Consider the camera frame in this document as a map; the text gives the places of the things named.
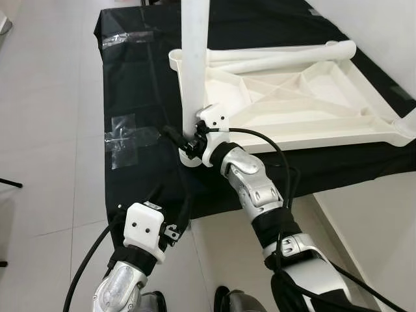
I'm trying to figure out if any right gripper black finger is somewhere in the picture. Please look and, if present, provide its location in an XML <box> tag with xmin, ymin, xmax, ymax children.
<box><xmin>161</xmin><ymin>125</ymin><xmax>190</xmax><ymax>148</ymax></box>

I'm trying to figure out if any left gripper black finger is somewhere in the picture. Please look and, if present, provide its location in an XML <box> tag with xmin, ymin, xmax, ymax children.
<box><xmin>174</xmin><ymin>188</ymin><xmax>196</xmax><ymax>229</ymax></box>

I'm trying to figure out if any clear tape patch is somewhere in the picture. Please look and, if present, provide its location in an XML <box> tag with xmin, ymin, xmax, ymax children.
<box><xmin>104</xmin><ymin>114</ymin><xmax>161</xmax><ymax>170</ymax></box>
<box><xmin>97</xmin><ymin>31</ymin><xmax>155</xmax><ymax>50</ymax></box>

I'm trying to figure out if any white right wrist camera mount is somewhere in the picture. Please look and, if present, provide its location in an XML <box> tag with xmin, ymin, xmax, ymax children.
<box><xmin>194</xmin><ymin>104</ymin><xmax>229</xmax><ymax>167</ymax></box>

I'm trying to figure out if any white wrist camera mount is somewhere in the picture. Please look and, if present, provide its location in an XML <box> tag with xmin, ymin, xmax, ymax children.
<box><xmin>194</xmin><ymin>104</ymin><xmax>229</xmax><ymax>167</ymax></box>
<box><xmin>122</xmin><ymin>201</ymin><xmax>168</xmax><ymax>264</ymax></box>

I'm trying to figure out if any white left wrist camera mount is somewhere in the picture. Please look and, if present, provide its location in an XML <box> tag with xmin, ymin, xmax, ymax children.
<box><xmin>122</xmin><ymin>201</ymin><xmax>168</xmax><ymax>264</ymax></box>

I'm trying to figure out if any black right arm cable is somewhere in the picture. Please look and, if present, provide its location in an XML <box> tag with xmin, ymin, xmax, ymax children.
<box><xmin>218</xmin><ymin>127</ymin><xmax>407</xmax><ymax>312</ymax></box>

